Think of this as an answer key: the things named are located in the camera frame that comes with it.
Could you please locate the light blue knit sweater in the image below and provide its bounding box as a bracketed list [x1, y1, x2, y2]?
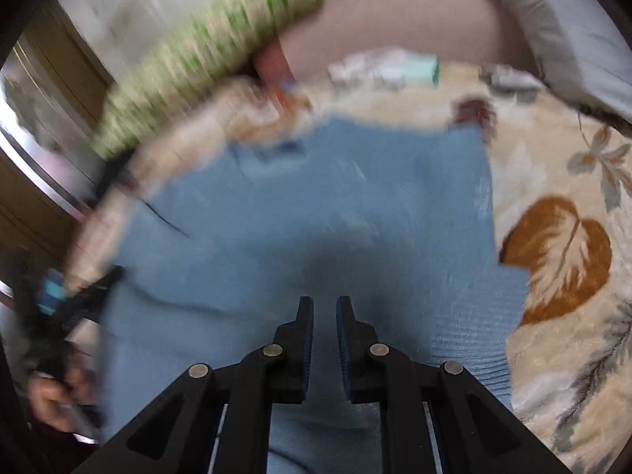
[101, 119, 529, 473]

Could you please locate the person's left hand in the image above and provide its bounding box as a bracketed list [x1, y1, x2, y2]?
[27, 354, 96, 433]

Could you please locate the striped blue sock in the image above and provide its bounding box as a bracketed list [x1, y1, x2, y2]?
[38, 269, 65, 316]

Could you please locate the black cloth on bed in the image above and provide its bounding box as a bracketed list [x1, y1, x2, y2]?
[86, 151, 133, 209]

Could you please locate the small foil packet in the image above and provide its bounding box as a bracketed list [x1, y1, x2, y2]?
[267, 85, 295, 110]

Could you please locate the leaf pattern beige blanket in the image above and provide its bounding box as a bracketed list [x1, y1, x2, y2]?
[61, 58, 632, 474]

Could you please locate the grey crumpled cloth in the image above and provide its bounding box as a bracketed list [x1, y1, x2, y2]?
[480, 64, 543, 93]

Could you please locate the green checkered pillow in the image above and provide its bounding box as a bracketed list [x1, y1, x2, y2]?
[92, 0, 322, 160]

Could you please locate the pink quilted pillow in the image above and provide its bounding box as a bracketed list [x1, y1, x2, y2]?
[253, 0, 537, 83]

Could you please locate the grey pillow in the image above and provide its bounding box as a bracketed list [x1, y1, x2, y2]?
[500, 0, 631, 122]

